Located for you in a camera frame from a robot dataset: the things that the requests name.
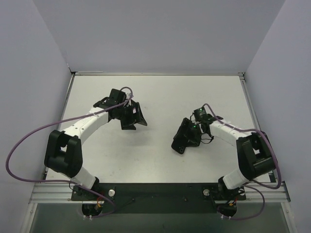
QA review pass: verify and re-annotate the black phone case with phone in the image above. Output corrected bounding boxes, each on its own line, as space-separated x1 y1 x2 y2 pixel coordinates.
171 138 188 155

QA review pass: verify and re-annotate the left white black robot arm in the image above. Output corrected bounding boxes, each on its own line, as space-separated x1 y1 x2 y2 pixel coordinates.
44 87 147 200

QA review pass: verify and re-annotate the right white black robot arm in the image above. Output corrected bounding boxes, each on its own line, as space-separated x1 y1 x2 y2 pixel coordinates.
171 105 276 198

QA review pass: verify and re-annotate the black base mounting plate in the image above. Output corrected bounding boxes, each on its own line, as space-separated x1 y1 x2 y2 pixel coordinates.
71 183 246 216

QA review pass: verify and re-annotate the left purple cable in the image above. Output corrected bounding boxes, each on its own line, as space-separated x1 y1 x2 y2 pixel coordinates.
5 86 135 218

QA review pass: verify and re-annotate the purple cable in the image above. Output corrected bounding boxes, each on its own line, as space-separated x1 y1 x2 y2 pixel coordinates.
5 86 135 218
202 103 283 220

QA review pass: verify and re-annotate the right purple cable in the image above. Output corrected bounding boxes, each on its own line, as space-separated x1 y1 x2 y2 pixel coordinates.
202 103 283 220

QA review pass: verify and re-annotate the aluminium front rail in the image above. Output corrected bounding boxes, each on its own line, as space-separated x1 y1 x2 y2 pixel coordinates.
29 183 72 204

